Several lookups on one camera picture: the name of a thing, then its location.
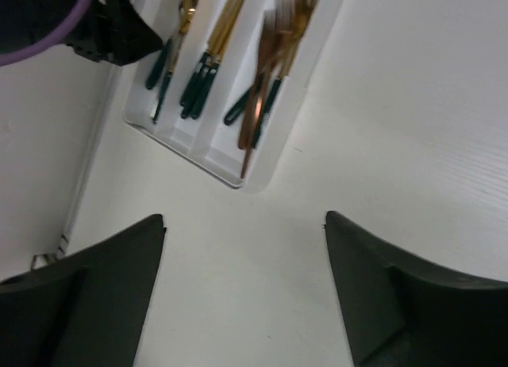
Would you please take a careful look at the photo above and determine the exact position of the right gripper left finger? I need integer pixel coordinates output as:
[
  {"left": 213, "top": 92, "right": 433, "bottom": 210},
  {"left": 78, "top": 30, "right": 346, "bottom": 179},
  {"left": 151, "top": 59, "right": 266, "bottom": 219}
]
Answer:
[{"left": 1, "top": 214, "right": 166, "bottom": 366}]

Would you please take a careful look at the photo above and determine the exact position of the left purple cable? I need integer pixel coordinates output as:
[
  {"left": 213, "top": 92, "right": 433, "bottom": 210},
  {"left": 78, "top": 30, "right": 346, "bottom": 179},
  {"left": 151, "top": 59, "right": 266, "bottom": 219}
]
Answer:
[{"left": 0, "top": 0, "right": 96, "bottom": 66}]

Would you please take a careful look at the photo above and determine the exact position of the gold knife green handle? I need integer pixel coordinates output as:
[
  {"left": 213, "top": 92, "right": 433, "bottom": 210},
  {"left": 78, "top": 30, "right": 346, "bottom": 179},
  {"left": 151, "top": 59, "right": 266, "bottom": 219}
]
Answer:
[
  {"left": 179, "top": 0, "right": 245, "bottom": 120},
  {"left": 180, "top": 0, "right": 236, "bottom": 110}
]

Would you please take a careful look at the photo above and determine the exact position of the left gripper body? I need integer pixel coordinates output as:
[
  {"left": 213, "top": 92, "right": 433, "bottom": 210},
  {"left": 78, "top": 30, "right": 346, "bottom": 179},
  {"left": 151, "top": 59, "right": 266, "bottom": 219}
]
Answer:
[{"left": 1, "top": 0, "right": 163, "bottom": 66}]

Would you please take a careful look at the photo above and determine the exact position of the dark copper fork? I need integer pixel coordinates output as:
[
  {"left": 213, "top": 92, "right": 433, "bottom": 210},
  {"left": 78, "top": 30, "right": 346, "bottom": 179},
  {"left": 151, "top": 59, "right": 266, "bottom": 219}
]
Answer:
[{"left": 238, "top": 8, "right": 284, "bottom": 149}]

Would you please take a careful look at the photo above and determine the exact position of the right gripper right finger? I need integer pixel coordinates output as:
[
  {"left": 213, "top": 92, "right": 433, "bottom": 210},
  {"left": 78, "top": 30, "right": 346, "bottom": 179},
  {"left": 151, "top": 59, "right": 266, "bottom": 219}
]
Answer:
[{"left": 325, "top": 211, "right": 507, "bottom": 366}]

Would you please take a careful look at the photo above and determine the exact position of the white cutlery tray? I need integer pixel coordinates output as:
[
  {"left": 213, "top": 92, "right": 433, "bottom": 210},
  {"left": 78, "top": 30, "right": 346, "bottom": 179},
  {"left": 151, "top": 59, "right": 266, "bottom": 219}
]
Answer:
[{"left": 125, "top": 0, "right": 344, "bottom": 193}]

